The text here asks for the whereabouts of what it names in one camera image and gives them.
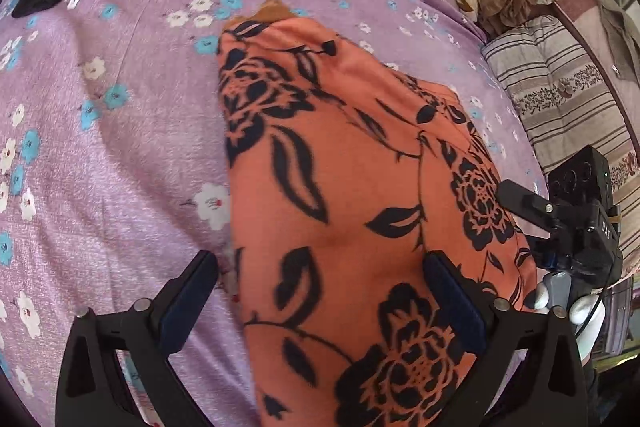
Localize orange black floral garment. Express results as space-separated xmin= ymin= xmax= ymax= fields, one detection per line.
xmin=216 ymin=0 xmax=538 ymax=427

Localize striped floral pillow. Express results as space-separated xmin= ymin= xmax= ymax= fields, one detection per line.
xmin=481 ymin=14 xmax=640 ymax=278

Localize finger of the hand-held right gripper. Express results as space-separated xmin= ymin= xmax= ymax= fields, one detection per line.
xmin=529 ymin=237 xmax=561 ymax=271
xmin=495 ymin=179 xmax=558 ymax=230

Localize khaki shirt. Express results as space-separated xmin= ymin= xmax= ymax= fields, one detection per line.
xmin=594 ymin=0 xmax=640 ymax=82

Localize purple floral bedsheet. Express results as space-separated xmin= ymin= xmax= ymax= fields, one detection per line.
xmin=0 ymin=0 xmax=548 ymax=427

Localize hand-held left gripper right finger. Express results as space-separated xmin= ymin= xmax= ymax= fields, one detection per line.
xmin=422 ymin=251 xmax=588 ymax=427

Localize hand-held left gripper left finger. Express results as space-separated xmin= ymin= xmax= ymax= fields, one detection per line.
xmin=55 ymin=249 xmax=221 ymax=427

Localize person's right hand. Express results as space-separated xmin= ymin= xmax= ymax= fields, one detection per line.
xmin=532 ymin=271 xmax=608 ymax=363

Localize black cable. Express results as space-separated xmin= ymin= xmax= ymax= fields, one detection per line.
xmin=574 ymin=278 xmax=613 ymax=344

